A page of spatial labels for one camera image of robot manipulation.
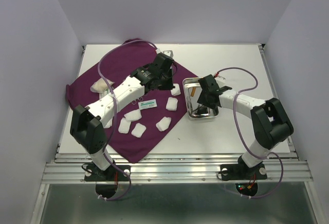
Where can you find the gauze pad middle right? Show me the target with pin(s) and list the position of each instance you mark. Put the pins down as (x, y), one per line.
(172, 104)

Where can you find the gauze pad bottom right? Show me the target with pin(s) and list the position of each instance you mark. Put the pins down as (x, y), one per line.
(163, 124)

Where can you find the gauze pad top right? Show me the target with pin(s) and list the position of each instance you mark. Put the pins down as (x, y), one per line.
(176, 90)

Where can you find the steel tray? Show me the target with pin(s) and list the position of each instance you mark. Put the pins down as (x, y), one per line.
(195, 111)

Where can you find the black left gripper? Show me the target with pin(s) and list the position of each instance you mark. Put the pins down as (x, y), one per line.
(169, 86)

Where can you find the gauze pad bottom centre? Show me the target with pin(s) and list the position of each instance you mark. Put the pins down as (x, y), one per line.
(138, 130)

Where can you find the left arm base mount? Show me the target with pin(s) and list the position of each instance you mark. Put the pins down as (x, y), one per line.
(112, 184)

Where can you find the gauze pad lower left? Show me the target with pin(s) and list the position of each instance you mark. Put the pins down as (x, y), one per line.
(124, 126)

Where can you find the purple cloth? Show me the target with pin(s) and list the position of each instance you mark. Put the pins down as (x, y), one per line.
(116, 67)

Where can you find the gauze pad centre large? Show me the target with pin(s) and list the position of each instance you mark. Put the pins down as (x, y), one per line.
(134, 115)

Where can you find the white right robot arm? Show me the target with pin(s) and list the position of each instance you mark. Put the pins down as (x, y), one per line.
(270, 122)

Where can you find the bag of cotton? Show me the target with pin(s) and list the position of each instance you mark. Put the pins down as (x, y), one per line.
(100, 86)

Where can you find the scalpel with orange cover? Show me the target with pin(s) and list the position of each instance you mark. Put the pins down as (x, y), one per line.
(192, 92)

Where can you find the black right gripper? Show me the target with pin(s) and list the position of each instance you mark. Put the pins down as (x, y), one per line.
(202, 100)

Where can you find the gauze pad far left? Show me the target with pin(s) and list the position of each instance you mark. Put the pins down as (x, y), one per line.
(108, 124)

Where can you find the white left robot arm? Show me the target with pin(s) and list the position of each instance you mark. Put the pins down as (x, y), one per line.
(87, 124)

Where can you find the suture packet white green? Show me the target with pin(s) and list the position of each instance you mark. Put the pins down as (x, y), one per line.
(147, 104)

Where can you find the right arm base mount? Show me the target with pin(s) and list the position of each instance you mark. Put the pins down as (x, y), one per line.
(247, 178)

